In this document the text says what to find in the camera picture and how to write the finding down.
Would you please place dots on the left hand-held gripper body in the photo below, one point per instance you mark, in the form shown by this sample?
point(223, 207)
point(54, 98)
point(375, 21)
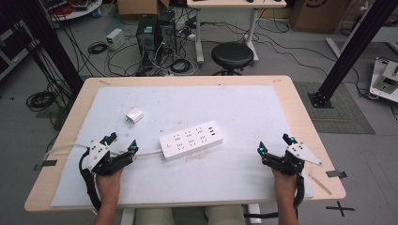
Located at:
point(100, 154)

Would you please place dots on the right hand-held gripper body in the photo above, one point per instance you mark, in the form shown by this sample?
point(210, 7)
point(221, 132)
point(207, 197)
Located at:
point(298, 154)

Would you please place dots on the white charger plug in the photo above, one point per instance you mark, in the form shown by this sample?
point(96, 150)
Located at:
point(134, 115)

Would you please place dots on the white power strip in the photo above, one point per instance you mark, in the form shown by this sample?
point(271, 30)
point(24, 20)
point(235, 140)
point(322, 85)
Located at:
point(191, 140)

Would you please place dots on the person's left hand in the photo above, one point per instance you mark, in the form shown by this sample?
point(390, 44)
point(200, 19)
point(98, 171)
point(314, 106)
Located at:
point(109, 182)

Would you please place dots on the person's right hand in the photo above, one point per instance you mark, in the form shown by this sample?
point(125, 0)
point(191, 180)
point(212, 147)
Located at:
point(285, 182)

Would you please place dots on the thin wooden stick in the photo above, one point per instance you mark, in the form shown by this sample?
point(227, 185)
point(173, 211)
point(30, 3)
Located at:
point(319, 184)

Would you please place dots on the black tape piece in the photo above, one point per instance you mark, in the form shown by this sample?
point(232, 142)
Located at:
point(49, 163)
point(336, 174)

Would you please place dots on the dark floor mat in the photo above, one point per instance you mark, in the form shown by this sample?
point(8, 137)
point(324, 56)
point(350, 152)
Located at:
point(347, 115)

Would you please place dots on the white foam mat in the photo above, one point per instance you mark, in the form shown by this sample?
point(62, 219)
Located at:
point(203, 181)

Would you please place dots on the black tape cross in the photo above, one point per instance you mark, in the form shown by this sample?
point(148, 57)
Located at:
point(340, 208)

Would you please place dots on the black round stool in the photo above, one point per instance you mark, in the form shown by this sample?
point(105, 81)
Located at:
point(232, 55)

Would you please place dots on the white power supply box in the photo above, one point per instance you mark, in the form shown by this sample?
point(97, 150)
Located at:
point(115, 39)

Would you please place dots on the black metal stand beam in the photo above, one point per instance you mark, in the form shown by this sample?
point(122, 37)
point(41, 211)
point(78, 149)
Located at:
point(53, 47)
point(353, 47)

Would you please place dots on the black computer tower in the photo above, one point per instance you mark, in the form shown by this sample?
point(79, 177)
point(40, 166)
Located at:
point(167, 31)
point(147, 36)

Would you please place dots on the white machine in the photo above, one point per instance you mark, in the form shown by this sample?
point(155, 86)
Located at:
point(386, 79)

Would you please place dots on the large cardboard box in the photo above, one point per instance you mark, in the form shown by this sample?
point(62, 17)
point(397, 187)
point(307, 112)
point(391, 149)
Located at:
point(319, 15)

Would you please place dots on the round white table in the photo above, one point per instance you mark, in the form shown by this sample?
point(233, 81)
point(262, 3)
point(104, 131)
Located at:
point(75, 11)

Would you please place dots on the small cardboard box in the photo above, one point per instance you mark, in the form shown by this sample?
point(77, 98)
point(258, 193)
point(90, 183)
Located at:
point(140, 7)

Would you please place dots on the white desk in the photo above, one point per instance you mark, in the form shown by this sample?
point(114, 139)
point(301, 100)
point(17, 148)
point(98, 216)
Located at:
point(234, 3)

